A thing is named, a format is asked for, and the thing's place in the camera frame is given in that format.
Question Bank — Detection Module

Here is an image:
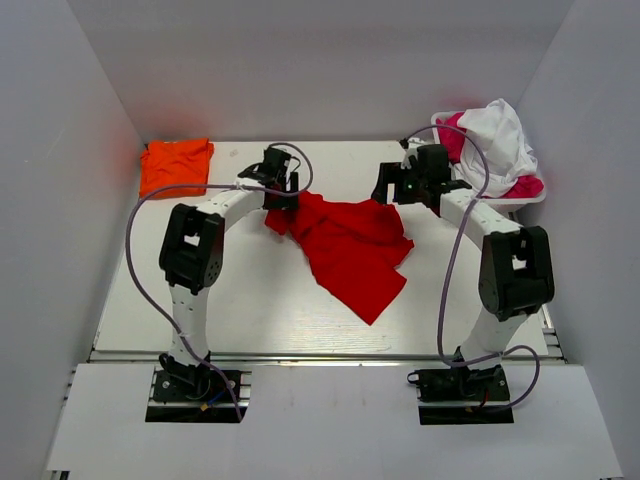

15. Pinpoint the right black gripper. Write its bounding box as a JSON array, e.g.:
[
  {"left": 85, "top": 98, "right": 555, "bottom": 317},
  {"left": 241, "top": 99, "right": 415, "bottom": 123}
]
[{"left": 372, "top": 162, "right": 429, "bottom": 205}]

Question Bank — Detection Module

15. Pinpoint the red t-shirt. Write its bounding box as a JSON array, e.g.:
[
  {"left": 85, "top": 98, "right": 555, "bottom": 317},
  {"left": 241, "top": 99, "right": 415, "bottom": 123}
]
[{"left": 265, "top": 192, "right": 414, "bottom": 325}]

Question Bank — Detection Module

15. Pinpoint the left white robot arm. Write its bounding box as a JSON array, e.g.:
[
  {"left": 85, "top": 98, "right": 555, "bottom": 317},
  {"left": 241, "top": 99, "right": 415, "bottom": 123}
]
[{"left": 159, "top": 142, "right": 299, "bottom": 399}]

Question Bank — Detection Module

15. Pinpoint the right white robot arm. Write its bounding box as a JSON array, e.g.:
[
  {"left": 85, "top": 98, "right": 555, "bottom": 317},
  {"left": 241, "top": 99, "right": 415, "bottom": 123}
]
[{"left": 371, "top": 144, "right": 555, "bottom": 399}]

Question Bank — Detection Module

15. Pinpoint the pink t-shirt in basket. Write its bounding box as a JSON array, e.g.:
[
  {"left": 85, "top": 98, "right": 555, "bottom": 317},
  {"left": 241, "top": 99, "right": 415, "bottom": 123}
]
[{"left": 437, "top": 112, "right": 544, "bottom": 198}]

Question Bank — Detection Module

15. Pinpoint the folded orange t-shirt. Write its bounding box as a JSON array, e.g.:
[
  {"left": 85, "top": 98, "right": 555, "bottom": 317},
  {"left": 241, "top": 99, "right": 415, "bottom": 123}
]
[{"left": 139, "top": 138, "right": 215, "bottom": 200}]

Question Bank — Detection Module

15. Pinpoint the white t-shirt in basket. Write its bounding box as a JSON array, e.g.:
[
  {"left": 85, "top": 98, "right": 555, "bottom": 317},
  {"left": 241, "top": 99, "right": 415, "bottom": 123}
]
[{"left": 455, "top": 98, "right": 538, "bottom": 198}]

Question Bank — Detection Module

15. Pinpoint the white plastic basket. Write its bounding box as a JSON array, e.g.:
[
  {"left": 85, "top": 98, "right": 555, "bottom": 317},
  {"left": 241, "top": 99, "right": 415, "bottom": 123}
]
[{"left": 431, "top": 111, "right": 546, "bottom": 215}]

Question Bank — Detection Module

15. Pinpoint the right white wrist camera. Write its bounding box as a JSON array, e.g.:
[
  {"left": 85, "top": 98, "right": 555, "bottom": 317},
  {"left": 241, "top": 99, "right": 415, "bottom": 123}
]
[{"left": 400, "top": 138, "right": 426, "bottom": 169}]

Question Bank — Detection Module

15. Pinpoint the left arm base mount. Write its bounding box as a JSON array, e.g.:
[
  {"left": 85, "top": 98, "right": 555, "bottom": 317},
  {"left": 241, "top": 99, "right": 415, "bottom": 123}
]
[{"left": 145, "top": 353, "right": 250, "bottom": 424}]

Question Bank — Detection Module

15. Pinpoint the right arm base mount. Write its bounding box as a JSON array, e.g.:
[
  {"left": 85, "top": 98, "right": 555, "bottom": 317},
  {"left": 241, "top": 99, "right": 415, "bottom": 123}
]
[{"left": 407, "top": 366, "right": 514, "bottom": 426}]

